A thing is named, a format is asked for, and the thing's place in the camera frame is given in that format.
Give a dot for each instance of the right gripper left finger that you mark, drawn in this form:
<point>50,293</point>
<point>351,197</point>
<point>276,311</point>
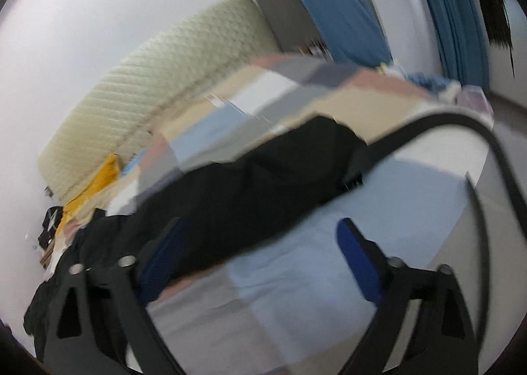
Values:
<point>123,300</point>

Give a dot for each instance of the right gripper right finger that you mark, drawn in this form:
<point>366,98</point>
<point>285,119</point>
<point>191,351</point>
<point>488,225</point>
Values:
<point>442,341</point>

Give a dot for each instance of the black puffer jacket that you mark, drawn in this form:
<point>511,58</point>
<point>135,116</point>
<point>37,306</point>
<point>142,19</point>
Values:
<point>233,206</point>

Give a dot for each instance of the wooden nightstand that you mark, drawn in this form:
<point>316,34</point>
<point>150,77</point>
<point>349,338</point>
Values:
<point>46,257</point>

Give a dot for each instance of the black bag on nightstand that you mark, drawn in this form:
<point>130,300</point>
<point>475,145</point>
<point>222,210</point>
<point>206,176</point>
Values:
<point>52,219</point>

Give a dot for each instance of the yellow pillow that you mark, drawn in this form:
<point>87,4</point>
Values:
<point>107,174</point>

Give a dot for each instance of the patchwork checkered bed quilt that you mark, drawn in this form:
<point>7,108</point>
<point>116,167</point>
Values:
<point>289,304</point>

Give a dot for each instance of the cream quilted headboard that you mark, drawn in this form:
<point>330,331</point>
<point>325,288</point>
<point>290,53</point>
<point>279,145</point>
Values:
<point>172,67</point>

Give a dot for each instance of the blue curtain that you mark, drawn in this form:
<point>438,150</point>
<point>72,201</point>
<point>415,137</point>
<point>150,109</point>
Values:
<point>462,48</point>

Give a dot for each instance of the blue hanging cloth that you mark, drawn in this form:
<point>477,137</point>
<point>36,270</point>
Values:
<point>350,31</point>

